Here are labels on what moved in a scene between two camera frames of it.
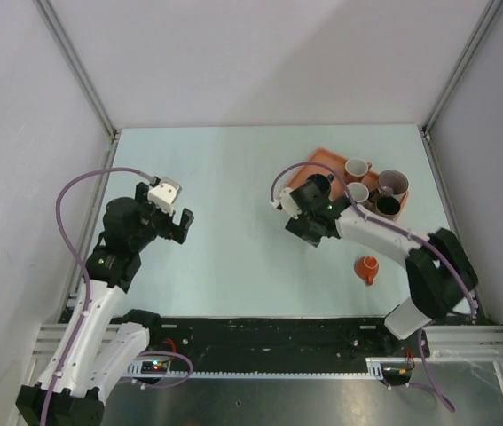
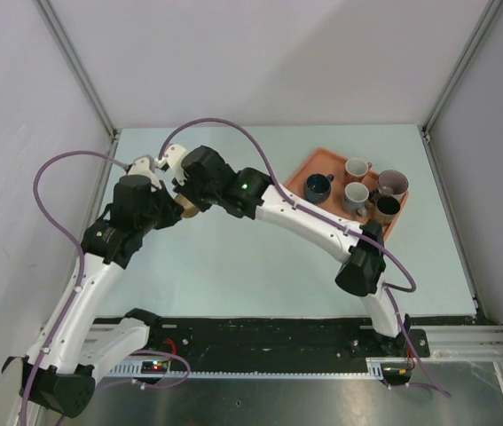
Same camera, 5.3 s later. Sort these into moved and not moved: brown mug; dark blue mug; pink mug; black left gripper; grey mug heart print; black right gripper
Moved: black left gripper; black right gripper
Not moved: dark blue mug; pink mug; brown mug; grey mug heart print
